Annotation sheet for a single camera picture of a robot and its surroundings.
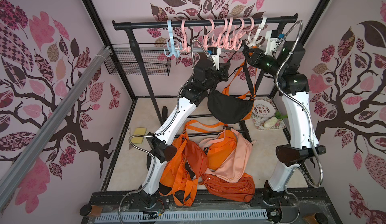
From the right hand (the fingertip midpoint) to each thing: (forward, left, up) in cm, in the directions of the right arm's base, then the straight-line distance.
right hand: (245, 48), depth 61 cm
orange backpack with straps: (-28, +27, -53) cm, 66 cm away
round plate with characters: (+13, -30, -55) cm, 64 cm away
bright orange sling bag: (-4, -6, -22) cm, 23 cm away
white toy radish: (-3, -28, -50) cm, 58 cm away
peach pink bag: (-34, +1, -48) cm, 58 cm away
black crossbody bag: (-3, +2, -36) cm, 36 cm away
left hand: (0, +6, -8) cm, 10 cm away
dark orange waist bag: (-43, -1, -51) cm, 67 cm away
